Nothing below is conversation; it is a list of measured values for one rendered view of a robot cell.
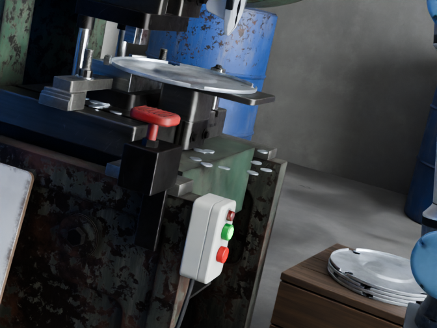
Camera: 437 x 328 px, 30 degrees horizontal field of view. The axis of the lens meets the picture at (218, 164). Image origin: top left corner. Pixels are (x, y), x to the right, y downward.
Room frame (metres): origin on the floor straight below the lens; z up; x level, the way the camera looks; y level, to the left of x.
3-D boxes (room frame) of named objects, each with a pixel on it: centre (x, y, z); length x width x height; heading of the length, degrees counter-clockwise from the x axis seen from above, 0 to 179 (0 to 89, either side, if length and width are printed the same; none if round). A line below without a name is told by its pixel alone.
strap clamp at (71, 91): (1.48, 0.28, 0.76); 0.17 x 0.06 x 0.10; 161
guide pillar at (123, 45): (1.73, 0.25, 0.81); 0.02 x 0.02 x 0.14
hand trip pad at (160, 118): (1.25, 0.11, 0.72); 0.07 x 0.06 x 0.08; 71
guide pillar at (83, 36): (1.58, 0.31, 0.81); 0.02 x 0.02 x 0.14
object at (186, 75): (1.59, 0.10, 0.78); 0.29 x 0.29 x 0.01
